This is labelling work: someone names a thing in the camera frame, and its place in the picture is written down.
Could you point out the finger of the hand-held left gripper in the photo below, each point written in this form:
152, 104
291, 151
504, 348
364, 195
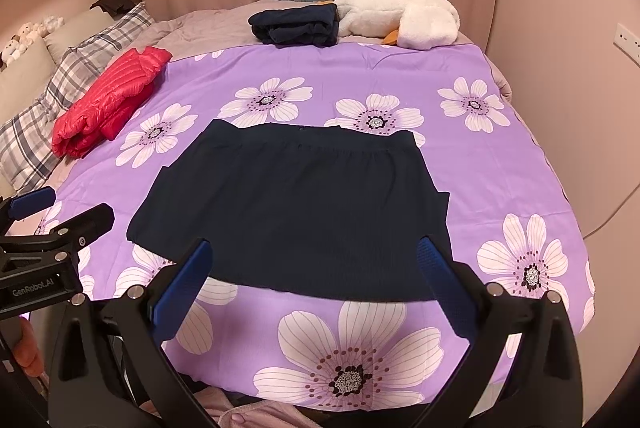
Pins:
85, 220
30, 203

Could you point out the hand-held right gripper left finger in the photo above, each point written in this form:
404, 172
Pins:
185, 288

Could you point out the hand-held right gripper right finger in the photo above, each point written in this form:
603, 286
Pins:
445, 293

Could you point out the dark navy jacket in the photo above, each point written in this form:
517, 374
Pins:
300, 208

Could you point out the folded dark navy clothes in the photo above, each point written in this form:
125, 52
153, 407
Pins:
295, 26

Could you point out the person's left hand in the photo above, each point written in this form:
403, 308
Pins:
30, 353

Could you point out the cream pillow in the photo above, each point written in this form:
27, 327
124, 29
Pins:
30, 78

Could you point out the red down jacket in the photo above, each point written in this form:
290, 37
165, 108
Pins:
110, 98

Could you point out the purple floral bed sheet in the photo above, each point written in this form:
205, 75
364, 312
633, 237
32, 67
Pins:
500, 178

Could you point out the plaid pillow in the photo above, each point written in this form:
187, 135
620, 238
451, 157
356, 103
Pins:
75, 63

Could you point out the small white plush toys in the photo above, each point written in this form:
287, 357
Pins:
25, 38

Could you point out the dark brown object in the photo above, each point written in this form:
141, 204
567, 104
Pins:
112, 3

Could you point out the pale pink bed cover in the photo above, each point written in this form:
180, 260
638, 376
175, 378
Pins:
210, 26

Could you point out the white plush goose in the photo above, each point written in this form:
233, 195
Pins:
400, 13

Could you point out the white wall socket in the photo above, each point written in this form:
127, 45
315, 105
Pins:
627, 41

